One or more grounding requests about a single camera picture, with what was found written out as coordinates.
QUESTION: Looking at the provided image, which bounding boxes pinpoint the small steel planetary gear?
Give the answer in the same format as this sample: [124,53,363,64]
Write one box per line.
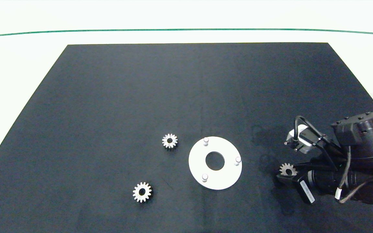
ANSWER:
[162,133,178,149]
[132,182,153,203]
[279,163,297,177]

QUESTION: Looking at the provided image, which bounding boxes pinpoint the round white plate with pins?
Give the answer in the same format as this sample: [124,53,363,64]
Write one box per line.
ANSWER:
[188,136,243,190]

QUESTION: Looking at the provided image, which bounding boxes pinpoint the dark rectangular table mat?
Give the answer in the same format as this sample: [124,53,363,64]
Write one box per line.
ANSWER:
[0,42,373,233]

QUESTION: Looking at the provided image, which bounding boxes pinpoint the boxy wrist camera shiny side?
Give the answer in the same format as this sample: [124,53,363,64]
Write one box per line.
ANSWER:
[284,128,323,153]

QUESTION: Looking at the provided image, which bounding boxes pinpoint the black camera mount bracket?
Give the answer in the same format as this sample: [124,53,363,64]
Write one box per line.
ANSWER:
[316,136,347,171]

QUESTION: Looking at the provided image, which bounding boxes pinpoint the black cable with white tag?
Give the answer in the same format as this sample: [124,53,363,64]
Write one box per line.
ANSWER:
[334,146,373,204]

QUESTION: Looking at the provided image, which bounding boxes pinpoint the black camera cable loop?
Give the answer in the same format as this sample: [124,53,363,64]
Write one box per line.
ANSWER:
[294,116,324,143]

